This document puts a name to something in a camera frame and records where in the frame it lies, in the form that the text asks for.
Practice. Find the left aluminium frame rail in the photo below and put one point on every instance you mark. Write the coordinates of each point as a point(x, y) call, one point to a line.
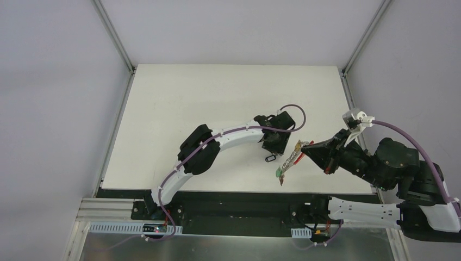
point(113, 35)

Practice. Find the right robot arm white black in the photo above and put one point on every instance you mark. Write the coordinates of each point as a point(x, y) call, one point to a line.
point(422, 213)

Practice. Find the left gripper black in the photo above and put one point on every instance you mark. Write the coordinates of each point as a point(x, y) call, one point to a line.
point(272, 144)

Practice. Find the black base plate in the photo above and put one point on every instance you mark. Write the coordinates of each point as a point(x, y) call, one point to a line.
point(228, 213)

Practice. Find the aluminium frame rail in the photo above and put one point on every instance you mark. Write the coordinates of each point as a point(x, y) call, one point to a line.
point(366, 36)
point(113, 35)

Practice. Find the right aluminium frame rail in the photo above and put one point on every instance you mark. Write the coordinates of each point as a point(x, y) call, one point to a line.
point(366, 36)

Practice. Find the left white cable duct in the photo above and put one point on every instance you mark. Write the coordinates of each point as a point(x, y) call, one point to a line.
point(134, 228)

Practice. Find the white cable duct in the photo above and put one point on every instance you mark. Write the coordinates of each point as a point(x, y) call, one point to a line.
point(301, 233)
point(134, 228)

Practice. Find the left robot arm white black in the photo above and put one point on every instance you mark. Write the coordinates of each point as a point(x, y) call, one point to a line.
point(199, 150)

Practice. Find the key with black tag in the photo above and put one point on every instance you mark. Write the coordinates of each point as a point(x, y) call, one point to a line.
point(271, 158)

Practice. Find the right white cable duct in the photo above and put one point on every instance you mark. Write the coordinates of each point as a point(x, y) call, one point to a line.
point(301, 233)

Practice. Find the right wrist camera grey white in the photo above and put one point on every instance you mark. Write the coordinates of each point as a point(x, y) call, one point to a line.
point(356, 121)

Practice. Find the front aluminium extrusion rail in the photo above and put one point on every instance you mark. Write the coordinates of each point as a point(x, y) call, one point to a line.
point(105, 209)

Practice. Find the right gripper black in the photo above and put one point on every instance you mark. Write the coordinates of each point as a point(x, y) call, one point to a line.
point(334, 153)

